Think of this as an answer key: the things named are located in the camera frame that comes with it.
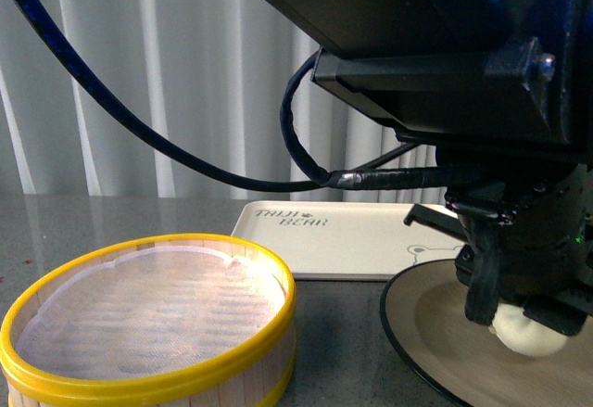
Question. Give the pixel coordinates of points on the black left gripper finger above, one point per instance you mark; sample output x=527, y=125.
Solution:
x=564, y=311

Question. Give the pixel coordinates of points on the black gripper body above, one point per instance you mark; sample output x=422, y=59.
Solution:
x=539, y=211

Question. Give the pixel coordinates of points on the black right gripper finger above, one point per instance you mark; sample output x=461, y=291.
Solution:
x=483, y=290

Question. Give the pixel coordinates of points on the white steamed bun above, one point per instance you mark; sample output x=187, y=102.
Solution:
x=523, y=335

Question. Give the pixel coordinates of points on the beige plate with black rim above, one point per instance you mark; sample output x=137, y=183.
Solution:
x=422, y=312

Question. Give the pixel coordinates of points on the cream rectangular bear tray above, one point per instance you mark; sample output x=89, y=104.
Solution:
x=343, y=240

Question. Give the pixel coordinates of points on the yellow rimmed bamboo steamer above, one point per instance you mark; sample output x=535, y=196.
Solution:
x=255, y=373

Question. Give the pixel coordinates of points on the white steamer liner cloth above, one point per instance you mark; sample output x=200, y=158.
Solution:
x=150, y=312

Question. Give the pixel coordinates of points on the grey pleated curtain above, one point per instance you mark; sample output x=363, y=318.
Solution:
x=208, y=75

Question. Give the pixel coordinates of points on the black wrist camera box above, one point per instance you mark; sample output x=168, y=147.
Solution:
x=501, y=76

